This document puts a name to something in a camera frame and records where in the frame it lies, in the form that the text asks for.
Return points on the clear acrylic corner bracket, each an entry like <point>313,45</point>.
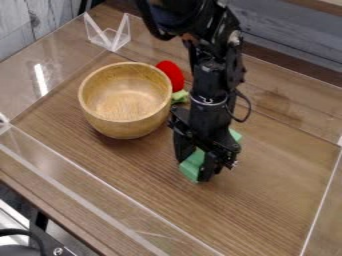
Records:
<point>109,38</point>

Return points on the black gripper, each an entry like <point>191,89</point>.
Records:
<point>210,122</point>

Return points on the brown wooden bowl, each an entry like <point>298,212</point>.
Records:
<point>125,98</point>

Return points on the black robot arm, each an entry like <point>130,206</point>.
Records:
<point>205,23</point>

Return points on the red plush strawberry toy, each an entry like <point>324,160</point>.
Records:
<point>175,75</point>

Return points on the black metal table frame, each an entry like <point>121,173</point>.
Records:
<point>53,247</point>

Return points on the green rectangular block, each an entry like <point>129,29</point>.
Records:
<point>226,147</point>

